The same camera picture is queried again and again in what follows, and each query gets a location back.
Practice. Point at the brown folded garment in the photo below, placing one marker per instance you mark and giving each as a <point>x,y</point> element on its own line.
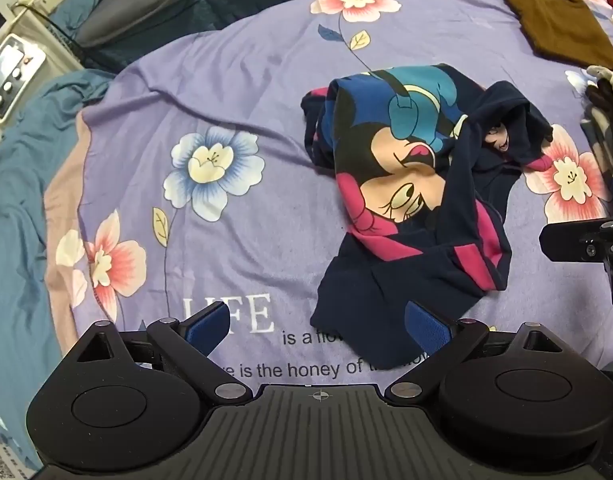
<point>556,25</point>

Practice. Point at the white and brown patterned cloth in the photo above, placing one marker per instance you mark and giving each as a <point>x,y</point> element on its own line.
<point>609,105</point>

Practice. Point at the navy cartoon print sweatshirt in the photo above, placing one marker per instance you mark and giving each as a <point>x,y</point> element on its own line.
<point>396,195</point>

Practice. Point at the purple floral bedsheet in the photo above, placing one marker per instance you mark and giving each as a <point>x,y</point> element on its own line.
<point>236,85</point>

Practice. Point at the grey pillow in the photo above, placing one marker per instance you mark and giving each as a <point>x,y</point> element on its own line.
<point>151,5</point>

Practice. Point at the white appliance with control panel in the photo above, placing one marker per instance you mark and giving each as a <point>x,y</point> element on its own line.
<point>6,75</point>

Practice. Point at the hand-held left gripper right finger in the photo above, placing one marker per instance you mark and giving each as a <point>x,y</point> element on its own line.
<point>429,331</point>

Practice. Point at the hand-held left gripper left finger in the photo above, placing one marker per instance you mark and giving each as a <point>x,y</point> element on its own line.
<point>206,329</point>

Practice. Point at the blue quilt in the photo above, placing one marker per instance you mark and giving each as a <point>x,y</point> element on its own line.
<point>16,260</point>

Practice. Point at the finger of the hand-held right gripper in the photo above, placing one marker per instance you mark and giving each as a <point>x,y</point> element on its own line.
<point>571,242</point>

